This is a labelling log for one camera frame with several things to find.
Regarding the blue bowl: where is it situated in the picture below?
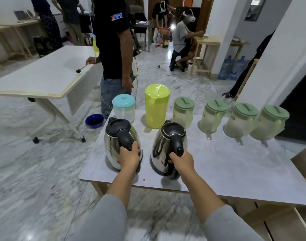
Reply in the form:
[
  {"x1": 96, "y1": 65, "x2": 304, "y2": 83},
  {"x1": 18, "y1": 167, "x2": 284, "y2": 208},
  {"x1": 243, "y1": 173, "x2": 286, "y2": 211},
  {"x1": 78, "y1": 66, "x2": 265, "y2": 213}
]
[{"x1": 85, "y1": 113, "x2": 105, "y2": 129}]

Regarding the grey laptop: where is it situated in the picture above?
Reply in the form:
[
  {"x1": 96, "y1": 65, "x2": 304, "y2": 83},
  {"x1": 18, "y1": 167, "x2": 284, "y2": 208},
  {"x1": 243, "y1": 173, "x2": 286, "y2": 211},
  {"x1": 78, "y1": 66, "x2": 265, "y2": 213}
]
[{"x1": 13, "y1": 10, "x2": 30, "y2": 21}]

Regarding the person's left hand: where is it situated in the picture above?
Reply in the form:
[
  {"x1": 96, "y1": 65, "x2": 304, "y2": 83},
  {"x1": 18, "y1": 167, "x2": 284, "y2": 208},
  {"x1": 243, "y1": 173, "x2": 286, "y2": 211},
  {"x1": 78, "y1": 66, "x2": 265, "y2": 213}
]
[{"x1": 119, "y1": 141, "x2": 141, "y2": 173}]

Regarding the light wooden frame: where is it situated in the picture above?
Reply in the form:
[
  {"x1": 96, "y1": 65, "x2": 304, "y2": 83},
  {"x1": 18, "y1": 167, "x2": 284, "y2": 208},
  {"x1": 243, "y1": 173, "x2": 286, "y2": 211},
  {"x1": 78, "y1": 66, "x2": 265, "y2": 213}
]
[{"x1": 233, "y1": 58, "x2": 260, "y2": 102}]

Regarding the green-lid pitcher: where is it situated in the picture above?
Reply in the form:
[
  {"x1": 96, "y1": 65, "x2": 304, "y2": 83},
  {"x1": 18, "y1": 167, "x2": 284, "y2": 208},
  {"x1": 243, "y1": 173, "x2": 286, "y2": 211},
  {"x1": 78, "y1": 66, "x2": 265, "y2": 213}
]
[
  {"x1": 198, "y1": 98, "x2": 229, "y2": 140},
  {"x1": 249, "y1": 104, "x2": 290, "y2": 148},
  {"x1": 223, "y1": 102, "x2": 260, "y2": 146},
  {"x1": 172, "y1": 96, "x2": 195, "y2": 130}
]

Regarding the light wooden side table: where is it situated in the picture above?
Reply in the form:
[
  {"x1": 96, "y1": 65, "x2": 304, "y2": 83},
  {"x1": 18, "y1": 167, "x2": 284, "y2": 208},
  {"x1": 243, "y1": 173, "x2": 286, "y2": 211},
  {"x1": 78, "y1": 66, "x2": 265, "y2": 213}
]
[
  {"x1": 190, "y1": 35, "x2": 222, "y2": 78},
  {"x1": 229, "y1": 38, "x2": 251, "y2": 63}
]

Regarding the person's right forearm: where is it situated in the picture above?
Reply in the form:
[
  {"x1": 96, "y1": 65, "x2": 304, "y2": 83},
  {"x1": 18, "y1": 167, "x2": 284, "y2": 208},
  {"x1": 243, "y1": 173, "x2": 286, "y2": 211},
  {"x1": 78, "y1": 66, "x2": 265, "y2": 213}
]
[{"x1": 180, "y1": 173, "x2": 265, "y2": 241}]

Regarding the framed wall picture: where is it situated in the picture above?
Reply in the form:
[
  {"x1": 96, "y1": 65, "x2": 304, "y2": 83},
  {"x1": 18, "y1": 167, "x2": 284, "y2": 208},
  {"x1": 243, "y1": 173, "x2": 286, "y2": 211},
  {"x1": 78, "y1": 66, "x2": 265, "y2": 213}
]
[{"x1": 244, "y1": 0, "x2": 268, "y2": 22}]

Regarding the white folding table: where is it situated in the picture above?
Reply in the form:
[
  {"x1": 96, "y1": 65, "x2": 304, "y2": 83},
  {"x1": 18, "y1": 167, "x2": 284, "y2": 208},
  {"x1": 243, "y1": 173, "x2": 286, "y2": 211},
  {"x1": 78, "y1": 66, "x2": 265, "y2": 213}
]
[{"x1": 0, "y1": 45, "x2": 104, "y2": 144}]

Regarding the person's left forearm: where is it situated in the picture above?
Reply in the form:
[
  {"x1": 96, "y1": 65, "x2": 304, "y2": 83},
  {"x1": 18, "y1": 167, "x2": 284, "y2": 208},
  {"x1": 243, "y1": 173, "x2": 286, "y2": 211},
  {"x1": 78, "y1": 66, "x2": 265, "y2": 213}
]
[{"x1": 72, "y1": 168, "x2": 140, "y2": 241}]

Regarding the black stool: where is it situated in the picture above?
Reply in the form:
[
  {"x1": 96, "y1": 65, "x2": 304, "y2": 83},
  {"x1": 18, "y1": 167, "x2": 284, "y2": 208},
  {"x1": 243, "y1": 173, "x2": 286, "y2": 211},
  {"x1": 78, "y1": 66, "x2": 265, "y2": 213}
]
[
  {"x1": 33, "y1": 35, "x2": 52, "y2": 58},
  {"x1": 169, "y1": 49, "x2": 191, "y2": 72}
]

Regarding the clear pitcher with teal lid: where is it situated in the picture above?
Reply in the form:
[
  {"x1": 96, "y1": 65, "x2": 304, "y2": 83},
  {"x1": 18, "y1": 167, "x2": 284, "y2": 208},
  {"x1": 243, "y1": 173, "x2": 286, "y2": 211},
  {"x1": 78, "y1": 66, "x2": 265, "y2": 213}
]
[{"x1": 112, "y1": 94, "x2": 136, "y2": 124}]

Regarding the person's right hand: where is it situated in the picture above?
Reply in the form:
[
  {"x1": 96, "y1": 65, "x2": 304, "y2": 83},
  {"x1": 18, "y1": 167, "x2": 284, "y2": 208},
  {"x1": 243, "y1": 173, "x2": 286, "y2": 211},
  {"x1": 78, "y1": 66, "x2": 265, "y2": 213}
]
[{"x1": 169, "y1": 150, "x2": 195, "y2": 183}]

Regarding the grey metal table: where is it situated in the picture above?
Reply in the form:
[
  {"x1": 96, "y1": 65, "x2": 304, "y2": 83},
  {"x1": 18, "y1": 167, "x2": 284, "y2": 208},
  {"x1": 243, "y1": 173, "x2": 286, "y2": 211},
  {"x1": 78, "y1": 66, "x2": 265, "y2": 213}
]
[{"x1": 132, "y1": 21, "x2": 152, "y2": 53}]

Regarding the stainless steel kettle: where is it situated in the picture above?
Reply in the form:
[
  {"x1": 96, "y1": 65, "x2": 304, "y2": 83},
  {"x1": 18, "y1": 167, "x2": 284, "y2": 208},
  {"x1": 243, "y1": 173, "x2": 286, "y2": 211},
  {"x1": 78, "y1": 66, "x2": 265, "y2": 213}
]
[
  {"x1": 150, "y1": 119, "x2": 188, "y2": 180},
  {"x1": 104, "y1": 117, "x2": 144, "y2": 174}
]

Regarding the blue water jug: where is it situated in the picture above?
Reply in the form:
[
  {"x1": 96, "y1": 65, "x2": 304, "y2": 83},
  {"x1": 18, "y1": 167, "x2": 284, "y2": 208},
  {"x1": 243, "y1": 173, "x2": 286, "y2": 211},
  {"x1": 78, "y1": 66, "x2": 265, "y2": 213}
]
[
  {"x1": 217, "y1": 55, "x2": 233, "y2": 81},
  {"x1": 229, "y1": 55, "x2": 250, "y2": 81}
]

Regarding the lime green plastic pitcher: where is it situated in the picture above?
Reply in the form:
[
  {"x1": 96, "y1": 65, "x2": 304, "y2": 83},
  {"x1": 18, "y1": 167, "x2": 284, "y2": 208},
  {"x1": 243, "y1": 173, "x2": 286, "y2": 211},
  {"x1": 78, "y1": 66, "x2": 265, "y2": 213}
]
[{"x1": 144, "y1": 84, "x2": 171, "y2": 133}]

